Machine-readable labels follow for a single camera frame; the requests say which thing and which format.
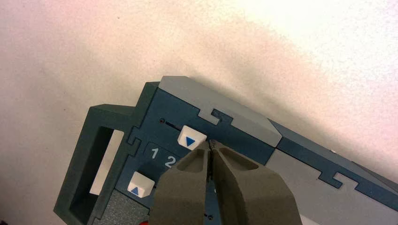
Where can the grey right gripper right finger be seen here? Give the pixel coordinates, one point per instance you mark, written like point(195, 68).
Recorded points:
point(248, 195)

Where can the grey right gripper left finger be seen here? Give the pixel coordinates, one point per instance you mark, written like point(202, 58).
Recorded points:
point(180, 195)

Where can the white slider knob blue triangle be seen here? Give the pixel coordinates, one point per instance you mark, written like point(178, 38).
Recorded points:
point(191, 137)
point(140, 184)

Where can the red round push button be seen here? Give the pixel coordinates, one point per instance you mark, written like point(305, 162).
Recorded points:
point(143, 223)

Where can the dark green grey control box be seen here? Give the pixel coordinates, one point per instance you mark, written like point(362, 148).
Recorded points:
point(236, 136)

